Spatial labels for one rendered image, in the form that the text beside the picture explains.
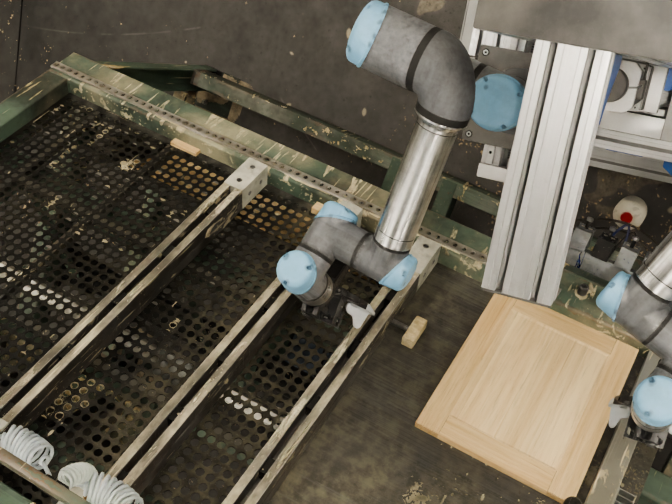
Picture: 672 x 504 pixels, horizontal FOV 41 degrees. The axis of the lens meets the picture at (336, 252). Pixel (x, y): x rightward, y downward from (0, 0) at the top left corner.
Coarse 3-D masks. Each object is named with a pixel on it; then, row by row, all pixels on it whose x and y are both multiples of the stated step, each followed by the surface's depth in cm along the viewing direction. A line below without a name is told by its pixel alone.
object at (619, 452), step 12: (648, 360) 215; (648, 372) 213; (636, 384) 210; (624, 420) 203; (612, 444) 198; (624, 444) 198; (612, 456) 196; (624, 456) 196; (600, 468) 194; (612, 468) 194; (624, 468) 194; (600, 480) 192; (612, 480) 192; (600, 492) 190; (612, 492) 190
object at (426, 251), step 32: (416, 256) 228; (384, 288) 220; (416, 288) 228; (384, 320) 213; (352, 352) 207; (320, 384) 199; (288, 416) 193; (320, 416) 195; (288, 448) 187; (256, 480) 186
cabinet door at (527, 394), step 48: (480, 336) 219; (528, 336) 220; (576, 336) 221; (480, 384) 209; (528, 384) 210; (576, 384) 212; (432, 432) 200; (480, 432) 200; (528, 432) 201; (576, 432) 202; (528, 480) 193; (576, 480) 194
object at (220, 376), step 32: (256, 320) 214; (224, 352) 204; (256, 352) 212; (192, 384) 196; (224, 384) 202; (160, 416) 190; (192, 416) 193; (128, 448) 184; (160, 448) 185; (64, 480) 161; (96, 480) 167; (128, 480) 180
